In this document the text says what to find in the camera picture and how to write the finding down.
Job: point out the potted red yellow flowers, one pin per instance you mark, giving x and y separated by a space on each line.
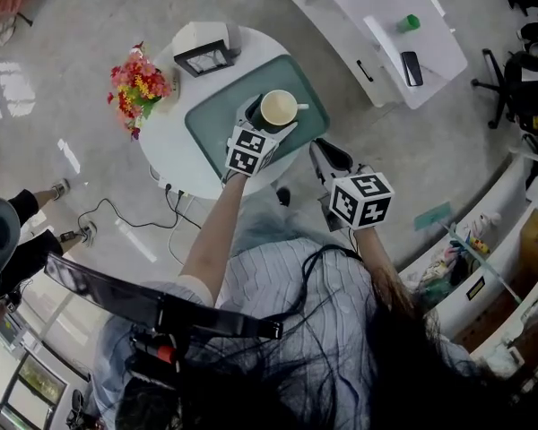
136 88

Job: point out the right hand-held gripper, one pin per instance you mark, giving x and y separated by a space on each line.
361 202

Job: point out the green tray mat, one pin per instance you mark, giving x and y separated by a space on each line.
215 119

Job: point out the white curved shelf unit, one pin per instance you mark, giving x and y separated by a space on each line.
497 222

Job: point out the small green cup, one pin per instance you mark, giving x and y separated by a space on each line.
409 23

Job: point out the black smartphone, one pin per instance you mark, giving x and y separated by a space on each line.
412 69

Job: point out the person's black shoe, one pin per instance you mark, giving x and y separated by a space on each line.
283 196

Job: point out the black head mount bar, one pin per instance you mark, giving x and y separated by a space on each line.
139 296

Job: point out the person's striped grey shirt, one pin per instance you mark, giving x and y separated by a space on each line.
273 294

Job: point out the white round table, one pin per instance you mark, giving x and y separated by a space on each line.
170 150

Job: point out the black picture frame branch print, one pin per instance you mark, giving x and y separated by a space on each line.
204 58

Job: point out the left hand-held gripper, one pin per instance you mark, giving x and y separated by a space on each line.
249 152

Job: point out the person's left forearm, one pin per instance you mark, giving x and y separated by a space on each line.
215 240

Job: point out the teal flat mop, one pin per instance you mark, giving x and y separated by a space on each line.
432 217

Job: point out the white low cabinet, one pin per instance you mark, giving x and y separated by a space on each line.
341 25

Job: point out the cream ceramic mug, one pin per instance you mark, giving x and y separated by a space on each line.
278 105

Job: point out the person's right forearm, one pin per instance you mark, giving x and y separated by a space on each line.
374 249

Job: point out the person's blue jeans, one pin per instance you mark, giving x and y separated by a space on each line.
269 226

